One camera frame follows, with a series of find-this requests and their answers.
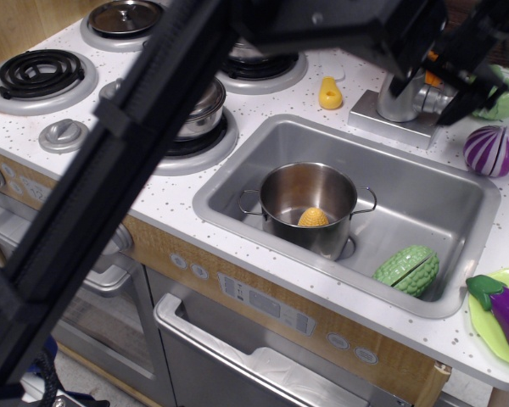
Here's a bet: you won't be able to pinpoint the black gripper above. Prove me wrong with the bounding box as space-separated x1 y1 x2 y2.
389 1 509 126

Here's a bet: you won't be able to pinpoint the silver faucet lever handle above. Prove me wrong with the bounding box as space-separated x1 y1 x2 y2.
438 78 467 108

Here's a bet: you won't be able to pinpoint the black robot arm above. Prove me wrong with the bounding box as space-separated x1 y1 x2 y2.
0 1 509 405

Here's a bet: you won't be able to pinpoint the silver toy faucet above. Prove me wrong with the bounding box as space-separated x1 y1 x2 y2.
348 74 444 149

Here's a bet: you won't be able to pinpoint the green toy cabbage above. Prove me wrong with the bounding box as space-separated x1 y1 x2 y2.
473 64 509 120

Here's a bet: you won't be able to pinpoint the purple white toy onion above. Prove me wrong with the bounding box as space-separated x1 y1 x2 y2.
462 125 509 178

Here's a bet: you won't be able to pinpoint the yellow toy pear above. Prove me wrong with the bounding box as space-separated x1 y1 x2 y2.
318 76 343 110

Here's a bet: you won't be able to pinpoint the silver toy sink basin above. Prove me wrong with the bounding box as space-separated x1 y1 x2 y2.
193 114 501 319

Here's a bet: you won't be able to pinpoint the yellow toy corn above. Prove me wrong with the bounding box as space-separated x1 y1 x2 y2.
298 207 329 227

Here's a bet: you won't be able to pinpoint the green toy bitter melon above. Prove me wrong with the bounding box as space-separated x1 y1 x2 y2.
372 245 439 298

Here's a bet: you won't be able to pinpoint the stainless steel pot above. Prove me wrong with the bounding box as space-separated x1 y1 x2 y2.
238 162 378 260

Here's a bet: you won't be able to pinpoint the open small steel pot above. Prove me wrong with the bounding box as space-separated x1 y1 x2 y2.
228 38 274 64

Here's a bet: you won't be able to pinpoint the purple toy eggplant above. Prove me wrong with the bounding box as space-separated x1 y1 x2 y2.
466 276 509 345

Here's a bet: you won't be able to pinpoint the lidded steel saucepan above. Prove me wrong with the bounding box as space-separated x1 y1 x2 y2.
176 78 227 142

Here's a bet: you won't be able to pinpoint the light green plate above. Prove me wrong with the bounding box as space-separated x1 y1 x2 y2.
468 268 509 363

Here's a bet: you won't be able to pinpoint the steel lid on burner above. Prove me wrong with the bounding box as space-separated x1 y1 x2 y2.
88 1 164 36

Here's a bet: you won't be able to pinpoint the grey stove knob rear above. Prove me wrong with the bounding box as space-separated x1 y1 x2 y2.
98 77 124 105

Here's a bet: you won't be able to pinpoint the grey stove knob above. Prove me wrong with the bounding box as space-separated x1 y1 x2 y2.
38 119 89 153
98 77 124 105

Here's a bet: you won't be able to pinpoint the grey oven dial right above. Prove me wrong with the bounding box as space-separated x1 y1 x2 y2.
102 224 133 255

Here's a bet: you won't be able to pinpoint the silver dishwasher door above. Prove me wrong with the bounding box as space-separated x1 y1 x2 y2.
152 292 412 407

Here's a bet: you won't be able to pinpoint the grey stove knob front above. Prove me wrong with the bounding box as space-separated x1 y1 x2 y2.
38 119 89 153

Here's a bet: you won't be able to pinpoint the black coil burner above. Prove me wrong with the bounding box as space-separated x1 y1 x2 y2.
0 49 85 99

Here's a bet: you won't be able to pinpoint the silver oven door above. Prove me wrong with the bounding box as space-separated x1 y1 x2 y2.
0 198 171 407

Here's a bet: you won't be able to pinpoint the black braided cable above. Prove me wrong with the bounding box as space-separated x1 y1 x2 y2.
33 347 64 407

